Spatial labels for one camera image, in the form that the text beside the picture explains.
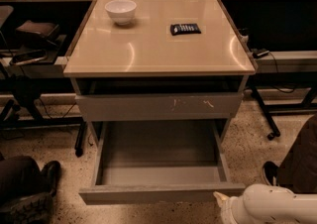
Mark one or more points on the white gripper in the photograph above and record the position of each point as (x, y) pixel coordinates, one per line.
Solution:
(228, 208)

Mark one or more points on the grey drawer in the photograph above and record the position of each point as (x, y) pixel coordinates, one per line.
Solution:
(159, 161)
(114, 99)

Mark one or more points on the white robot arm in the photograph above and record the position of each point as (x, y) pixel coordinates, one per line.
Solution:
(261, 204)

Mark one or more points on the grey top drawer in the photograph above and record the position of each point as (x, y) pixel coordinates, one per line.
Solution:
(114, 99)

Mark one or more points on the grey drawer cabinet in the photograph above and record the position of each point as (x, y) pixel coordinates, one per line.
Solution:
(146, 48)

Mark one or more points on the black shoe right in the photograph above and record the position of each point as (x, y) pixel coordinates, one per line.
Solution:
(270, 173)

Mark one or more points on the dark trouser leg right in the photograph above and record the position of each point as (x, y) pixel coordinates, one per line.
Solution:
(298, 171)

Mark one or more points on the dark trouser leg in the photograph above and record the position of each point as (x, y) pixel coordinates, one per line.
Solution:
(19, 176)
(298, 171)

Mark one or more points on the black power adapter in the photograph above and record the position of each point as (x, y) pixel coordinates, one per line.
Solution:
(260, 53)

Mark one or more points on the dark blue snack packet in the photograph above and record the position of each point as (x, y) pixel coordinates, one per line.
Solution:
(184, 29)

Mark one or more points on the black boot lower left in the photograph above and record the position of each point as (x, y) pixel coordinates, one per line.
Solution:
(35, 208)

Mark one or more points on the dark trouser leg left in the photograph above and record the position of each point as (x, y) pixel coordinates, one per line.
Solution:
(19, 176)

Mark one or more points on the white ceramic bowl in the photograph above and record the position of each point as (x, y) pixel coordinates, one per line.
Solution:
(121, 12)

